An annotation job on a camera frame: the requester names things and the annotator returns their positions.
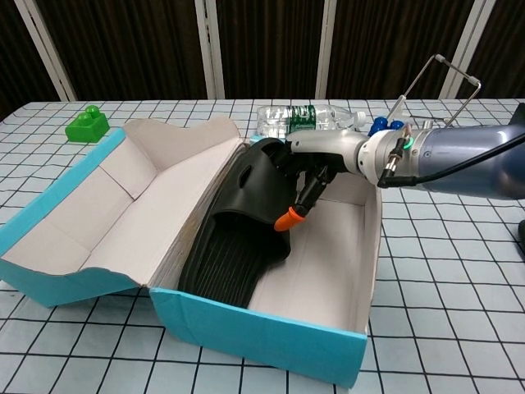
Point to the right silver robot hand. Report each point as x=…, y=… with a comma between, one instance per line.
x=328, y=143

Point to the black rubber slipper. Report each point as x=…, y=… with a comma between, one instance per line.
x=521, y=240
x=229, y=262

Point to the light blue shoe box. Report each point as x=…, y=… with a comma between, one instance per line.
x=102, y=230

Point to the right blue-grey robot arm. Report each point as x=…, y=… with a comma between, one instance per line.
x=459, y=156

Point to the clear plastic water bottle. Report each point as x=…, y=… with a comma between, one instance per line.
x=303, y=117

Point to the blue toy building block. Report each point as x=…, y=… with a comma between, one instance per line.
x=379, y=123

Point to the white black-grid tablecloth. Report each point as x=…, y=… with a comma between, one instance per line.
x=451, y=308

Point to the dark folding partition screen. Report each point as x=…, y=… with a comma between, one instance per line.
x=143, y=41

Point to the green toy building block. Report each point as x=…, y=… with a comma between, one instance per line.
x=86, y=129

